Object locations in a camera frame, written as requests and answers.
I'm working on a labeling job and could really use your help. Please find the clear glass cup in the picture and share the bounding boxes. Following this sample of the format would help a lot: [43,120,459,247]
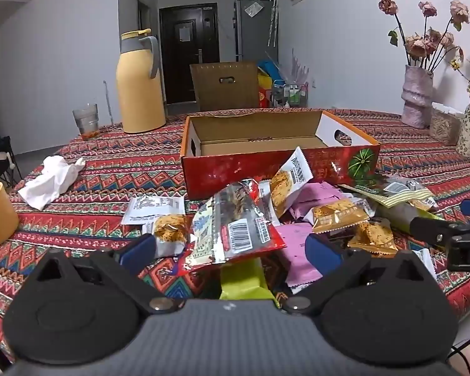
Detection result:
[72,103,100,141]

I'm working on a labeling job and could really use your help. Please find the pink ribbed vase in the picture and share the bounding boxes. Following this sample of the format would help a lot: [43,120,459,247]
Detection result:
[400,65,435,129]

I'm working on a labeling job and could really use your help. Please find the wire basket with bottles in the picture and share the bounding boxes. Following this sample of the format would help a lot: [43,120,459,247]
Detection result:
[272,80,309,108]

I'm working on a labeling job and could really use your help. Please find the small silver cookie packet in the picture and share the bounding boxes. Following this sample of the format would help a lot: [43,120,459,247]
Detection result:
[152,215,189,258]

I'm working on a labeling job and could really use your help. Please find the white cookie picture snack packet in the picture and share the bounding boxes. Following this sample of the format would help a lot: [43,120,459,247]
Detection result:
[269,147,314,220]

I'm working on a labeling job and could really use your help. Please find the pink crown print snack packet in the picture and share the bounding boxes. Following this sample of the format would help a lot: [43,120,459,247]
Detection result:
[276,222,334,295]

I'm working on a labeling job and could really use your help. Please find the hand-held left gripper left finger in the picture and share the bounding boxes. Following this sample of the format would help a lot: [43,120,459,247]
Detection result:
[25,234,183,314]

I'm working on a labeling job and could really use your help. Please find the crumpled white tissue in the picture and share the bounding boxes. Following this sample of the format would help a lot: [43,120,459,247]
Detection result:
[18,155,87,211]

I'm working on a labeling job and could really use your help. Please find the brown cardboard box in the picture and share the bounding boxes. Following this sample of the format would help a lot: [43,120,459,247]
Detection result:
[190,61,259,112]

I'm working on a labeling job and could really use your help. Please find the white printed flat snack packet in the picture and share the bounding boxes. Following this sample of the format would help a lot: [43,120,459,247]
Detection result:
[121,195,186,227]

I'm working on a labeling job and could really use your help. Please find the patterned tissue box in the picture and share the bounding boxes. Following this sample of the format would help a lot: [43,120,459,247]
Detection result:
[429,102,466,146]

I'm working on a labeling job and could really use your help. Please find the golden cookie packet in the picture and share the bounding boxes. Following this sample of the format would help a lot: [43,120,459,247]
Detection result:
[311,199,371,234]
[347,220,400,258]

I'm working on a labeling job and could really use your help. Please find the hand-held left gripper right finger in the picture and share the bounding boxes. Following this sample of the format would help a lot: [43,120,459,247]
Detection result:
[280,235,435,314]

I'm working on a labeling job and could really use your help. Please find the red cardboard box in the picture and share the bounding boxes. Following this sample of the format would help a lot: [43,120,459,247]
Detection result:
[180,110,380,200]

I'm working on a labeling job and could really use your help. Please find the small white printed snack packet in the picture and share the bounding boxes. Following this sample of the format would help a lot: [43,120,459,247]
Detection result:
[410,248,438,279]

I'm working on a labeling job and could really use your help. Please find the large red silver snack packet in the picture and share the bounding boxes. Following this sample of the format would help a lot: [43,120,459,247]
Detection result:
[172,179,288,279]

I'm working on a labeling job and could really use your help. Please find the white floral vase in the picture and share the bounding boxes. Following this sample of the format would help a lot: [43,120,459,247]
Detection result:
[455,100,470,160]

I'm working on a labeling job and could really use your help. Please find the grey refrigerator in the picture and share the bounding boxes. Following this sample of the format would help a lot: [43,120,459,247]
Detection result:
[234,0,279,63]

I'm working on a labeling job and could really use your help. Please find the dark door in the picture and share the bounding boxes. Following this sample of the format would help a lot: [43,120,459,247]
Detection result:
[159,4,221,106]

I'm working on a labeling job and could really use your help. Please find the dried pink flowers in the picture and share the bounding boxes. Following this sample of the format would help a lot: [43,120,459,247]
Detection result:
[376,0,470,72]

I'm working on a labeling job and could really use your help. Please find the patterned red tablecloth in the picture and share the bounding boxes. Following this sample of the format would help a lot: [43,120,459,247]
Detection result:
[0,107,470,357]

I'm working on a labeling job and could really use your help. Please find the blue and yellow bags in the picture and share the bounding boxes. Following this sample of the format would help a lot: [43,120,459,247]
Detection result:
[256,60,286,108]

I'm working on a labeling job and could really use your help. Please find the yellow green striped snack packet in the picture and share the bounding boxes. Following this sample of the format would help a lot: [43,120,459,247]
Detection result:
[338,178,444,236]

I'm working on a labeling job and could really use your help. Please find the yellow thermos jug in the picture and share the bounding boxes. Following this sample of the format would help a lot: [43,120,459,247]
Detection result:
[115,29,167,134]

